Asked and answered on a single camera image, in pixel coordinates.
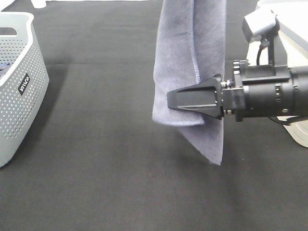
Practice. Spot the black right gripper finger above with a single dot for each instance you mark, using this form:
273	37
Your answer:
204	98

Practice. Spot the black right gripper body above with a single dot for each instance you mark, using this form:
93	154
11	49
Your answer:
257	91

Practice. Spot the grey-blue microfibre towel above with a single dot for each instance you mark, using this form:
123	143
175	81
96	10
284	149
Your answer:
190	48

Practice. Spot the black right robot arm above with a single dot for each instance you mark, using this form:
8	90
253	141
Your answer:
298	95

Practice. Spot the white storage box grey lid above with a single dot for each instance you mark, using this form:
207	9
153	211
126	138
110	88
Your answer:
293	16

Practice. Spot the black table cloth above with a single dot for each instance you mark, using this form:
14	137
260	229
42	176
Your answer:
93	160

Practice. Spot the grey perforated laundry basket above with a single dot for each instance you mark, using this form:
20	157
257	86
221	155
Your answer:
23	87

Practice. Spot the white cup at table edge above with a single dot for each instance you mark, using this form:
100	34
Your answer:
39	4

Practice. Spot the towels inside basket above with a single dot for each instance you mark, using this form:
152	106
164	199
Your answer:
4	68

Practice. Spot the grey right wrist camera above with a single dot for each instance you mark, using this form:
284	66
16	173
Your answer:
258	23

